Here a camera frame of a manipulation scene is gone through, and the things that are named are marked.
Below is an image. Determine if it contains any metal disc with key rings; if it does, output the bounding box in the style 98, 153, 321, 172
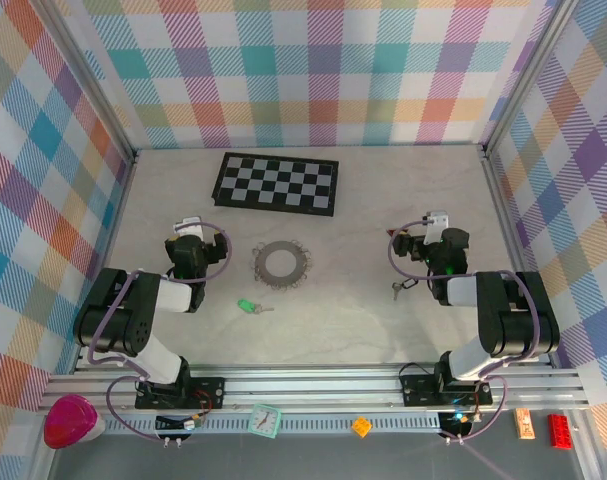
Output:
250, 238, 313, 291

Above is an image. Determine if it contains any black grey checkerboard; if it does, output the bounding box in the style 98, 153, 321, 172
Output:
211, 151, 340, 218

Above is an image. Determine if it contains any black connector board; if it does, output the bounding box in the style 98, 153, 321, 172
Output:
440, 410, 477, 437
155, 413, 207, 434

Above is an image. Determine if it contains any teal toy clock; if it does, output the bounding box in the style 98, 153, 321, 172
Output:
247, 402, 283, 440

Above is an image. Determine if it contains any wooden printed block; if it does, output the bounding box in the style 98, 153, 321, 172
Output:
514, 407, 537, 441

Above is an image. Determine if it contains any pink dome button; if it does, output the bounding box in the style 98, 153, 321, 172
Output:
42, 393, 106, 450

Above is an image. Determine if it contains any red toy brick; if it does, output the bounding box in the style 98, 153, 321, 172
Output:
547, 413, 575, 449

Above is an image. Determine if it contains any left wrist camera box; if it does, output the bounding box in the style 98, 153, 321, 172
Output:
172, 215, 205, 237

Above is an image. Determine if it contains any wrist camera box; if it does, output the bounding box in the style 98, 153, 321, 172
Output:
422, 209, 451, 247
172, 215, 205, 237

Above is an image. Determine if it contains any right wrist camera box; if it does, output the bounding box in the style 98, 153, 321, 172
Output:
422, 209, 451, 247

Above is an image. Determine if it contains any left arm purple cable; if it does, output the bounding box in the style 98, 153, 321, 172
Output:
87, 219, 233, 444

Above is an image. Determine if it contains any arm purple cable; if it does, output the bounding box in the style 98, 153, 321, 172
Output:
87, 219, 233, 444
390, 219, 542, 444

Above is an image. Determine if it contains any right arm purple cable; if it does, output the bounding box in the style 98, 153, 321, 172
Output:
390, 219, 542, 444

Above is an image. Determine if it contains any aluminium side rail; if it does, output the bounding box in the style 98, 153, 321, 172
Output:
75, 149, 140, 374
480, 144, 557, 369

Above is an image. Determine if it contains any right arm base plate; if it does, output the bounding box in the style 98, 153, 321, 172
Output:
399, 372, 494, 409

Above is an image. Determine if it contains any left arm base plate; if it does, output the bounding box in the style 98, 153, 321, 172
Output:
134, 375, 228, 412

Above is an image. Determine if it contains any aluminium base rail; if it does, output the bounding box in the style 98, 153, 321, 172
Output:
42, 367, 592, 416

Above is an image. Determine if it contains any aluminium frame post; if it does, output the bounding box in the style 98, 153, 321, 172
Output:
480, 0, 582, 156
45, 0, 137, 164

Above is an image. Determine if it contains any slotted cable duct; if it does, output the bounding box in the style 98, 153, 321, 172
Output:
100, 414, 444, 434

